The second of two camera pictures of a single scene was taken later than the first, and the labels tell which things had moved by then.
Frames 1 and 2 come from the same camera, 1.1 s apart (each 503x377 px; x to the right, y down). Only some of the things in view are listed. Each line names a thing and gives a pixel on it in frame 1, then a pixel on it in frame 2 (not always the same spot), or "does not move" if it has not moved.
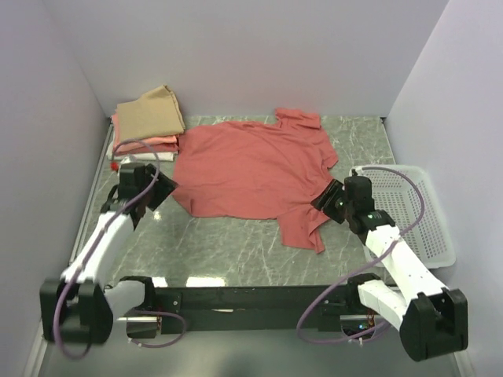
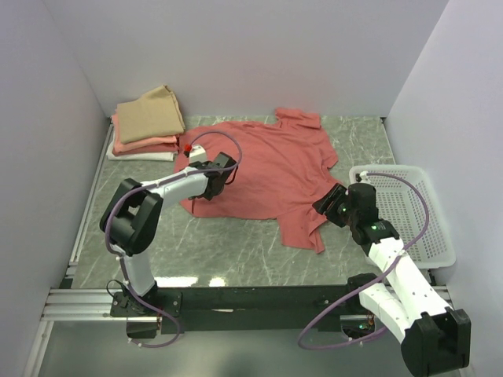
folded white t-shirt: (164, 156) does not move
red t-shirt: (261, 170) does not move
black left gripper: (164, 187) -> (205, 162)
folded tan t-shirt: (156, 114) does not move
